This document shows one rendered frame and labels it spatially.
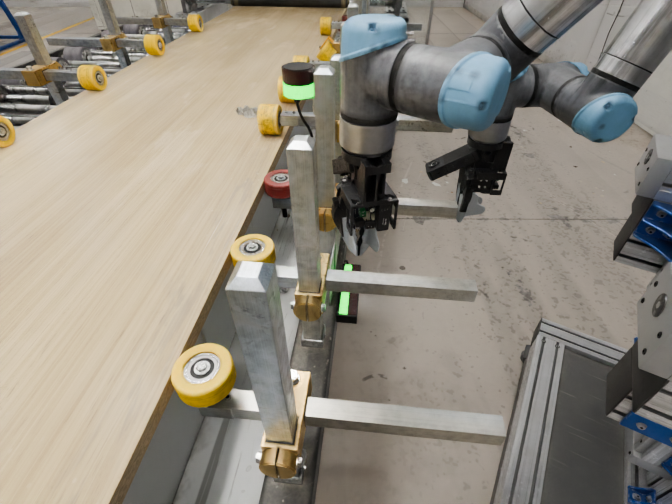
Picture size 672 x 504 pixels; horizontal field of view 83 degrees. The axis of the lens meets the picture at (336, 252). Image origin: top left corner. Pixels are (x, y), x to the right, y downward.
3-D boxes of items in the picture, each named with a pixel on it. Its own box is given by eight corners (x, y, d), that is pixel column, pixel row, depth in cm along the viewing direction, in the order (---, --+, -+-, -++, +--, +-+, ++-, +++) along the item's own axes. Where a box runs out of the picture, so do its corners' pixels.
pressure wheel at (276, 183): (303, 208, 98) (300, 168, 91) (298, 226, 92) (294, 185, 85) (273, 206, 99) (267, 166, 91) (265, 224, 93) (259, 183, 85)
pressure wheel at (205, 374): (228, 373, 62) (213, 330, 55) (255, 409, 58) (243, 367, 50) (182, 405, 58) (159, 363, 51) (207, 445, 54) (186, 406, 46)
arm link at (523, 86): (544, 59, 64) (496, 61, 64) (524, 122, 72) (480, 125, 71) (521, 47, 70) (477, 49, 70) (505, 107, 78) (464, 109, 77)
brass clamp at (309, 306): (332, 271, 78) (332, 253, 75) (324, 323, 68) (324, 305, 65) (303, 269, 79) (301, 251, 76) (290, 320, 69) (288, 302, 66)
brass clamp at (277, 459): (315, 388, 61) (314, 371, 58) (301, 481, 51) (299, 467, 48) (278, 385, 62) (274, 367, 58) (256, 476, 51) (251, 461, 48)
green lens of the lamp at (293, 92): (317, 88, 73) (317, 76, 72) (313, 99, 69) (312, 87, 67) (287, 87, 74) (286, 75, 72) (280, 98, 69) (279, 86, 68)
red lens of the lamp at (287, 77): (317, 75, 72) (317, 62, 70) (312, 85, 67) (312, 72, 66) (286, 74, 72) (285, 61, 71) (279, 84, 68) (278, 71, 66)
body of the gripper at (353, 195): (348, 240, 56) (350, 166, 48) (334, 208, 63) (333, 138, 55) (396, 232, 58) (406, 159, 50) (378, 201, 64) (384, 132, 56)
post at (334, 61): (343, 217, 122) (346, 52, 90) (342, 223, 119) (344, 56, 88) (332, 216, 122) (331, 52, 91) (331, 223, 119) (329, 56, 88)
